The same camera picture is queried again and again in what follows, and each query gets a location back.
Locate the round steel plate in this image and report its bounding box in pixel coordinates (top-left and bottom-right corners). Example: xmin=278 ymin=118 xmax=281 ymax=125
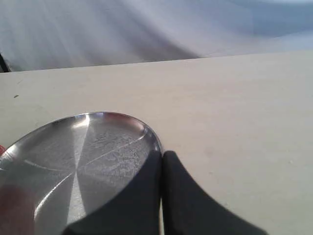
xmin=0 ymin=112 xmax=162 ymax=235

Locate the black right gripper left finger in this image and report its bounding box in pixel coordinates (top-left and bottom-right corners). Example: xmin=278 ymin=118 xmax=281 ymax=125
xmin=63 ymin=150 xmax=162 ymax=235

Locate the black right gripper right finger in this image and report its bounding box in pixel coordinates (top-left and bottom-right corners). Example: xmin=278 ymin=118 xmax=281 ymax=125
xmin=162 ymin=151 xmax=266 ymax=235

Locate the black backdrop stand pole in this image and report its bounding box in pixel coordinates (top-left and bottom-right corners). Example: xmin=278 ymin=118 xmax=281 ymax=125
xmin=0 ymin=54 xmax=10 ymax=72

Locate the white backdrop cloth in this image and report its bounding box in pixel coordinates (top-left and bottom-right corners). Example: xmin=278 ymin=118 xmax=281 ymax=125
xmin=0 ymin=0 xmax=313 ymax=71

